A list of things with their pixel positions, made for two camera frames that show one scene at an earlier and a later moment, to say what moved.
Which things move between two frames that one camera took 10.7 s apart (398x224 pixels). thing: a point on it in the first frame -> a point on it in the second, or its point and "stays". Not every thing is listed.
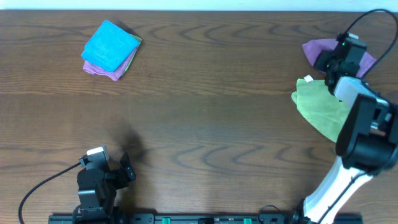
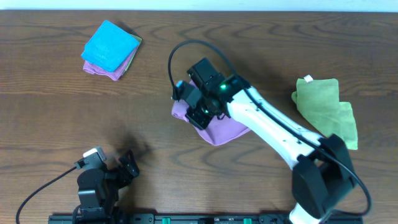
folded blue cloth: [110, 46] stays
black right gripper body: [325, 63] -> [198, 116]
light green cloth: [320, 107] stays
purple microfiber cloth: [312, 48] -> [219, 130]
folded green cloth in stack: [135, 51] stays
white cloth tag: [308, 78] stays
